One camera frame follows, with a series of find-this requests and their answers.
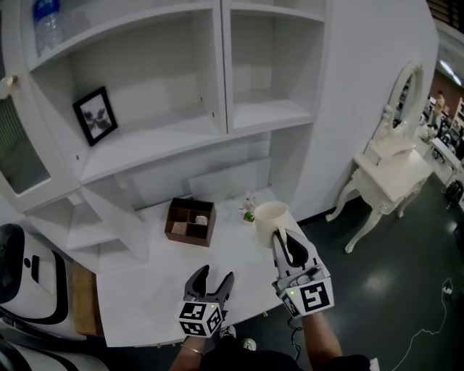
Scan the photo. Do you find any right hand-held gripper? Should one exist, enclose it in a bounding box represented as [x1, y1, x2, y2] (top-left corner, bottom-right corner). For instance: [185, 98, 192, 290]
[271, 228, 335, 320]

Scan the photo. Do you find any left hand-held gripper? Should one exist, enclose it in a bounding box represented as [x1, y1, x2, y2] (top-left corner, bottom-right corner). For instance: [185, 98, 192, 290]
[176, 264, 236, 338]

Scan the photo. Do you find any cream ceramic mug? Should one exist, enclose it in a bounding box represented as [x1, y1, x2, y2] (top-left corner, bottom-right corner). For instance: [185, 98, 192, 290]
[253, 201, 291, 250]

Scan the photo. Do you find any white desk shelving unit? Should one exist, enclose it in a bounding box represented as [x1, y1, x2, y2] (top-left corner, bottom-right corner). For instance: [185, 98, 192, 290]
[0, 0, 327, 272]

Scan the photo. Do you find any person's right forearm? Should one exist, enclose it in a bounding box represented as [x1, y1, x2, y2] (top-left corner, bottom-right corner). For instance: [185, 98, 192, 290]
[300, 311, 344, 363]

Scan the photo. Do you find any person's left forearm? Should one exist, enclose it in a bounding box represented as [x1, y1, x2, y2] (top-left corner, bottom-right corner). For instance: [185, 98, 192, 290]
[170, 335, 208, 371]

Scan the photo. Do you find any brown wooden organizer box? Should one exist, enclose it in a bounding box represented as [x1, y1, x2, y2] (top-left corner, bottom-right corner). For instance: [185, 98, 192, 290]
[164, 197, 218, 248]

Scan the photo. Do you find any small potted flower plant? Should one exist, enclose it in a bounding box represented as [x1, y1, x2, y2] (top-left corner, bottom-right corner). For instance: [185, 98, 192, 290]
[239, 191, 257, 224]

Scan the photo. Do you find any person's dark shirt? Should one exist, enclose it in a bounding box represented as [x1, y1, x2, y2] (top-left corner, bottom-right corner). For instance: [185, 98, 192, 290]
[199, 336, 374, 371]

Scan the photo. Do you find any flat brown cardboard box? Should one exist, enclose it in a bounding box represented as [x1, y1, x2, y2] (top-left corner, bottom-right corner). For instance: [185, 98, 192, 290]
[71, 261, 104, 337]

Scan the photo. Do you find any cream vanity dressing table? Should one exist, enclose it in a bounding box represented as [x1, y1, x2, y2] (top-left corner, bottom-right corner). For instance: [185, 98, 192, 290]
[325, 146, 435, 254]

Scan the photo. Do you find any white work table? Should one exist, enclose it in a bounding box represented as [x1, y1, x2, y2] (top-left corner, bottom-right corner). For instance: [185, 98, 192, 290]
[429, 137, 464, 182]

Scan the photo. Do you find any clear water bottle blue label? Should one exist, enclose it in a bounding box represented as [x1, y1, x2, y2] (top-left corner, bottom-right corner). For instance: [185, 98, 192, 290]
[32, 0, 65, 57]

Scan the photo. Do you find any thin wrist bracelet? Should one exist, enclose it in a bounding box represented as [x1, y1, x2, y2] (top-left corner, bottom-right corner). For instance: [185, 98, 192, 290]
[180, 343, 204, 358]

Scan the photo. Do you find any black power cable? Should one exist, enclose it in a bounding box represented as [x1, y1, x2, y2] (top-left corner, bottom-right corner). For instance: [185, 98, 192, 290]
[288, 317, 304, 362]

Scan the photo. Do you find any white power cable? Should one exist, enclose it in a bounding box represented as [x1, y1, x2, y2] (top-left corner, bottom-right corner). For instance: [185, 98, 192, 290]
[391, 278, 454, 371]

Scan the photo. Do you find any oval vanity mirror cream frame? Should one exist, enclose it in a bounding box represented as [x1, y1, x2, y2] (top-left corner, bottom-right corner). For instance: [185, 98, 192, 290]
[364, 60, 425, 164]

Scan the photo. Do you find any black picture frame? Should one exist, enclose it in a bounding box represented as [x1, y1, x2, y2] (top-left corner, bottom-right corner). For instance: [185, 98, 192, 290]
[72, 86, 119, 147]

